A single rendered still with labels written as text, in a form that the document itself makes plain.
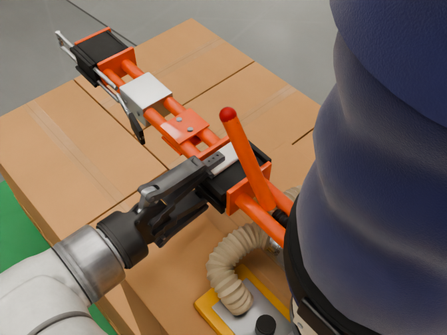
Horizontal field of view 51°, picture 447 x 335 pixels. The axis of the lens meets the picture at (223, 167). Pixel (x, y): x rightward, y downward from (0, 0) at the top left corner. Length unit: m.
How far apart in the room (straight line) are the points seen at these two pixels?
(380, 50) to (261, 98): 1.53
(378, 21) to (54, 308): 0.45
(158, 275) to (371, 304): 0.42
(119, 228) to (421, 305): 0.37
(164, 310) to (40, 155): 1.05
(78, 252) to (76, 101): 1.27
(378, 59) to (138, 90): 0.60
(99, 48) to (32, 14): 2.50
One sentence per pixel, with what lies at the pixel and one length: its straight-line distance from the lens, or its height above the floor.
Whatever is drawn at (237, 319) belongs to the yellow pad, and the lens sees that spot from 0.70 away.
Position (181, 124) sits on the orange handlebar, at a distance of 0.74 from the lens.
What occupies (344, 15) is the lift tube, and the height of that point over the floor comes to 1.61.
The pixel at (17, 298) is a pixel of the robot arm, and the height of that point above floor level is 1.26.
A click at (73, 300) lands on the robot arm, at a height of 1.24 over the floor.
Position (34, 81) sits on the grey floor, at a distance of 2.84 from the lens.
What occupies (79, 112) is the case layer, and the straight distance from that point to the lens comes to 1.78.
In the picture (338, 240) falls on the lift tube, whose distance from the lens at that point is 0.39.
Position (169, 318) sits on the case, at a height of 1.07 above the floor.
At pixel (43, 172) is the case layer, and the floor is 0.54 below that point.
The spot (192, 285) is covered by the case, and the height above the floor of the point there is 1.07.
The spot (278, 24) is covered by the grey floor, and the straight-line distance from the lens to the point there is 3.07.
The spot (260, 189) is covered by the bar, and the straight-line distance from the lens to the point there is 0.64.
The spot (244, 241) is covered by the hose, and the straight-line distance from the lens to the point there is 0.68.
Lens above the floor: 1.75
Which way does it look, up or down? 52 degrees down
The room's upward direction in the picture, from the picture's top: straight up
